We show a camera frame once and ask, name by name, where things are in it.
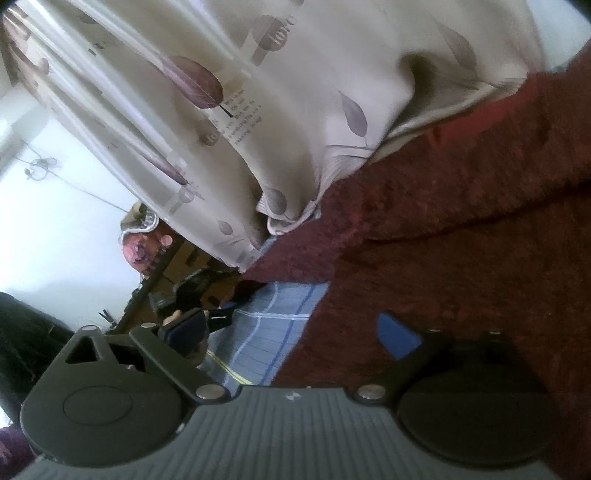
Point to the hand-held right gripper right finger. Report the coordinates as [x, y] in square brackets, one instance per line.
[396, 336]

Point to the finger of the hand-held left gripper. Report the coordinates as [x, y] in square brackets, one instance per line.
[222, 318]

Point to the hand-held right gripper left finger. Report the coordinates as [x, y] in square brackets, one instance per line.
[184, 331]

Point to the dark red fuzzy garment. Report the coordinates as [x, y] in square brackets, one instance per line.
[438, 230]

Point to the wooden cabinet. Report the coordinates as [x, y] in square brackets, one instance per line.
[182, 262]

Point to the blue plaid bed sheet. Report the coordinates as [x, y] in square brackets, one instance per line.
[268, 325]

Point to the pink stuffed toy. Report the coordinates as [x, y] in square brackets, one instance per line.
[138, 251]

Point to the dark cloth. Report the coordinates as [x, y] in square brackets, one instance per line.
[25, 337]

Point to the beige leaf-print curtain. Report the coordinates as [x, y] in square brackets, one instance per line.
[300, 115]

